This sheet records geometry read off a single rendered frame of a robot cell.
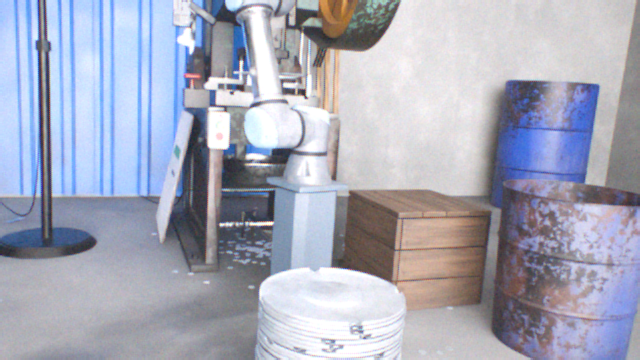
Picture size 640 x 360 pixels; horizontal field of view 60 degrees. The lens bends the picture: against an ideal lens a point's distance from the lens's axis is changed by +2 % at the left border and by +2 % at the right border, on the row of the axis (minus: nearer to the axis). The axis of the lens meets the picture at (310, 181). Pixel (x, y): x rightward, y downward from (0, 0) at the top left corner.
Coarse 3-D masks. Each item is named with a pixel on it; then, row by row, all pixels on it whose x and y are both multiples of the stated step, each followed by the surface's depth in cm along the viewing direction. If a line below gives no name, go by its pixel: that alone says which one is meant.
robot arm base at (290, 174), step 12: (300, 156) 166; (312, 156) 166; (324, 156) 168; (288, 168) 168; (300, 168) 166; (312, 168) 165; (324, 168) 168; (288, 180) 167; (300, 180) 165; (312, 180) 165; (324, 180) 167
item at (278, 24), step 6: (276, 18) 230; (282, 18) 231; (276, 24) 231; (282, 24) 231; (276, 30) 228; (282, 30) 232; (276, 36) 227; (282, 36) 232; (276, 42) 229; (282, 42) 233; (276, 48) 231; (282, 48) 233
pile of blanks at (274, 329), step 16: (272, 320) 101; (288, 320) 98; (400, 320) 103; (272, 336) 102; (288, 336) 99; (304, 336) 97; (320, 336) 96; (336, 336) 96; (352, 336) 96; (368, 336) 98; (384, 336) 99; (400, 336) 107; (256, 352) 111; (272, 352) 102; (288, 352) 99; (304, 352) 98; (320, 352) 97; (336, 352) 97; (352, 352) 97; (368, 352) 98; (384, 352) 101; (400, 352) 107
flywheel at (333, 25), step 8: (320, 0) 269; (328, 0) 267; (336, 0) 256; (344, 0) 250; (352, 0) 239; (320, 8) 267; (328, 8) 266; (336, 8) 257; (344, 8) 248; (352, 8) 230; (320, 16) 267; (328, 16) 262; (336, 16) 257; (344, 16) 248; (328, 24) 257; (336, 24) 247; (344, 24) 239; (328, 32) 257; (336, 32) 247
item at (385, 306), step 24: (264, 288) 111; (288, 288) 111; (312, 288) 111; (336, 288) 112; (360, 288) 114; (384, 288) 115; (288, 312) 99; (312, 312) 100; (336, 312) 101; (360, 312) 102; (384, 312) 103
